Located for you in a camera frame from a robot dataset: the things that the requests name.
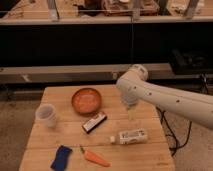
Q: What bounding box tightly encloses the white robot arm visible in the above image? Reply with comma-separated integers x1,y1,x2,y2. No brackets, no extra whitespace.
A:
116,64,213,130

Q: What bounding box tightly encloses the black whiteboard eraser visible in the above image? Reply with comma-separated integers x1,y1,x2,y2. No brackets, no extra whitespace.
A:
82,112,107,134

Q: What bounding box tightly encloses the orange wooden bowl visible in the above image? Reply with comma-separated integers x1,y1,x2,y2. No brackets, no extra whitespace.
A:
71,88,102,115

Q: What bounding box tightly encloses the translucent pusher tool tip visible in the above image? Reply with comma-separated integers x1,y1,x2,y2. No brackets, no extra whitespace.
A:
127,106,136,121

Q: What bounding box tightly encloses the white plastic bottle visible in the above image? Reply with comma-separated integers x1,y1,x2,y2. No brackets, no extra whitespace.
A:
109,128,148,145

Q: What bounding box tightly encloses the orange toy carrot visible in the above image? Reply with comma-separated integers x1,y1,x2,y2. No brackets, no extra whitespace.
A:
80,147,110,167

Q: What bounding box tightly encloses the blue sponge cloth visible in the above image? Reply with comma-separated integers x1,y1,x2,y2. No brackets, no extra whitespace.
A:
50,145,72,171

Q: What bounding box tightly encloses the grey metal shelf rail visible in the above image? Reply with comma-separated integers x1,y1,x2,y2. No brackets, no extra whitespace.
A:
0,62,213,84

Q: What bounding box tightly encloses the black cable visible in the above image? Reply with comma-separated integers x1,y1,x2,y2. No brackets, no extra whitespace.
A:
156,107,193,157

